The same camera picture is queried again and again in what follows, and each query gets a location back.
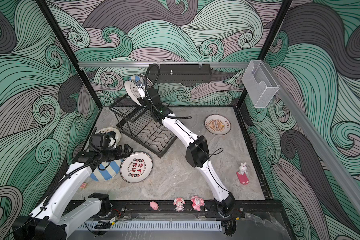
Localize white plate red Chinese characters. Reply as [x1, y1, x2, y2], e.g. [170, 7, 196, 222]
[120, 152, 153, 184]

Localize orange sunburst plate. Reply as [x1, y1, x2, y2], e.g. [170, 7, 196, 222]
[205, 114, 232, 136]

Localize blue white striped plate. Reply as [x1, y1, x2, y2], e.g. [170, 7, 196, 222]
[130, 75, 144, 83]
[90, 160, 123, 182]

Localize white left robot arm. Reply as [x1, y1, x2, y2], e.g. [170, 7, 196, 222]
[11, 134, 134, 240]

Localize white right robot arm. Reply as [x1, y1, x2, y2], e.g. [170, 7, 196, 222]
[138, 87, 236, 218]

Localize cream floral plate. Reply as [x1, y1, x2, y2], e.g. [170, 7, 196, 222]
[96, 127, 121, 148]

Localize small pink square tile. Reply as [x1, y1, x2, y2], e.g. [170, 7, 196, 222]
[79, 183, 88, 189]

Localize small pink pig toy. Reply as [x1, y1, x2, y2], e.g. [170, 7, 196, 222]
[150, 201, 159, 211]

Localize pink hooded doll figurine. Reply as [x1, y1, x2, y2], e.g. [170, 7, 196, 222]
[173, 197, 185, 212]

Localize pink plush creature toy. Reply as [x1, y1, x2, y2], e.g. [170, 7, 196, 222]
[191, 196, 205, 212]

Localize white bunny figurine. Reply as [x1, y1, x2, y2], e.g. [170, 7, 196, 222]
[238, 163, 247, 175]

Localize black wall-mounted tray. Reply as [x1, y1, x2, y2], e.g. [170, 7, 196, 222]
[148, 64, 212, 86]

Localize black wire dish rack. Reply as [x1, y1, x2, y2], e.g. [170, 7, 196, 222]
[109, 94, 177, 158]

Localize white slotted cable duct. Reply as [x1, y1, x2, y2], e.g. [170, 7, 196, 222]
[77, 220, 223, 232]

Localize aluminium wall rail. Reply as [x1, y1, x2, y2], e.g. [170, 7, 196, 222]
[77, 61, 250, 69]

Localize clear acrylic wall holder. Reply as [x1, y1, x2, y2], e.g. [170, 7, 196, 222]
[242, 60, 280, 108]

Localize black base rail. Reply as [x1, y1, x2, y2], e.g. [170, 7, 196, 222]
[110, 200, 284, 219]

